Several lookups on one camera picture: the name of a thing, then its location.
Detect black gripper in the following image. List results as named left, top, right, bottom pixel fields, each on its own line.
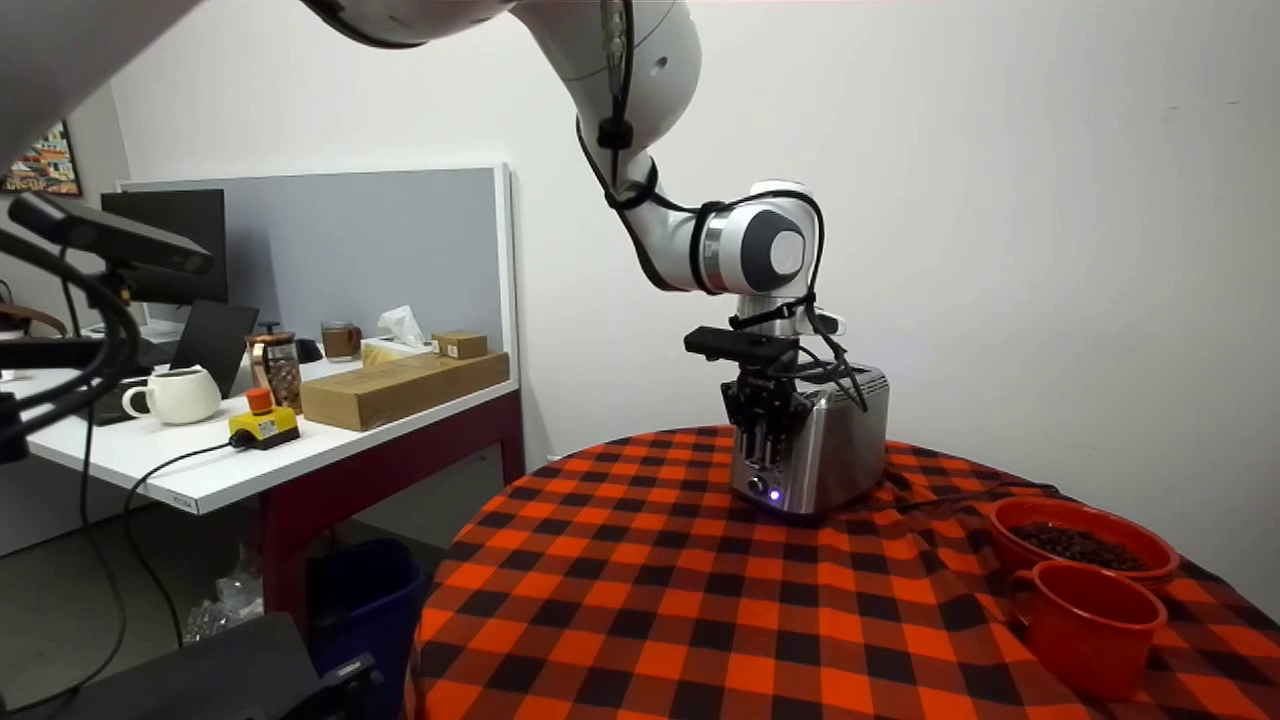
left=716, top=346, right=826, bottom=438

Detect silver two-slot toaster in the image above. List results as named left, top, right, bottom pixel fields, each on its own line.
left=728, top=365, right=893, bottom=518

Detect red black checkered tablecloth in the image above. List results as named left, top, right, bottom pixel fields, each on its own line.
left=399, top=423, right=1280, bottom=720

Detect red bowl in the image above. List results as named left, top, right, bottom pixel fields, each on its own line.
left=980, top=492, right=1186, bottom=593

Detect small light wooden box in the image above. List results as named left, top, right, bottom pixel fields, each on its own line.
left=434, top=327, right=494, bottom=365

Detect dark coffee beans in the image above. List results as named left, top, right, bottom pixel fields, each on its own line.
left=1017, top=516, right=1143, bottom=575

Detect flat cardboard box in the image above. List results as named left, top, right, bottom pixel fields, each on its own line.
left=298, top=346, right=514, bottom=435

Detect tissue box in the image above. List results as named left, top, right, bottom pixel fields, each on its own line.
left=356, top=304, right=439, bottom=373

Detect red plastic cup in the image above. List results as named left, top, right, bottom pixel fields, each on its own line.
left=1017, top=556, right=1172, bottom=707

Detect grey desk divider panel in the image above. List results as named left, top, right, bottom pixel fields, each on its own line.
left=118, top=164, right=526, bottom=391

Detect small brown box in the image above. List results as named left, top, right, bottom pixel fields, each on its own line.
left=315, top=318, right=370, bottom=365

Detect blue waste bin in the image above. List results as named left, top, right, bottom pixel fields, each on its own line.
left=310, top=531, right=435, bottom=720

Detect dark glass jar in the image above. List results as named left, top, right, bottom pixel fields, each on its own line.
left=252, top=327, right=310, bottom=417

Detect yellow emergency stop button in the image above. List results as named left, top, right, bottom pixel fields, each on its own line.
left=225, top=382, right=306, bottom=453

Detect black laptop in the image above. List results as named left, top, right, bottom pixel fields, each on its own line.
left=75, top=301, right=264, bottom=427

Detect clear plastic bag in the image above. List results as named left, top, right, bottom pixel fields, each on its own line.
left=178, top=544, right=271, bottom=649

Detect white ceramic teapot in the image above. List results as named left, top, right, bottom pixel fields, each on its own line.
left=120, top=359, right=230, bottom=433

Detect black computer monitor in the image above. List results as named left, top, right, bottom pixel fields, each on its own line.
left=99, top=184, right=231, bottom=312

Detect black equipment case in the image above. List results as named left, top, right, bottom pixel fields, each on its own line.
left=49, top=612, right=391, bottom=720

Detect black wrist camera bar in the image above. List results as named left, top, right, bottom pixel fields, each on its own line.
left=682, top=312, right=849, bottom=368

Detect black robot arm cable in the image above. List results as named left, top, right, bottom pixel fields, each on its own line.
left=593, top=0, right=871, bottom=407

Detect white desk with maroon frame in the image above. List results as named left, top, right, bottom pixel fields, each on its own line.
left=0, top=356, right=529, bottom=632

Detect black emergency stop cable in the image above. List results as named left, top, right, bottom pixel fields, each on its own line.
left=120, top=435, right=249, bottom=656

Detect black external camera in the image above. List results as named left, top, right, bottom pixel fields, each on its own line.
left=4, top=188, right=220, bottom=279

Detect black camera cable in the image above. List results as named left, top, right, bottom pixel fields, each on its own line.
left=0, top=397, right=136, bottom=720

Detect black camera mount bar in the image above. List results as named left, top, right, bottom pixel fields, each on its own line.
left=0, top=331, right=112, bottom=379

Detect colourful wall poster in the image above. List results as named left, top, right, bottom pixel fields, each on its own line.
left=0, top=115, right=87, bottom=198

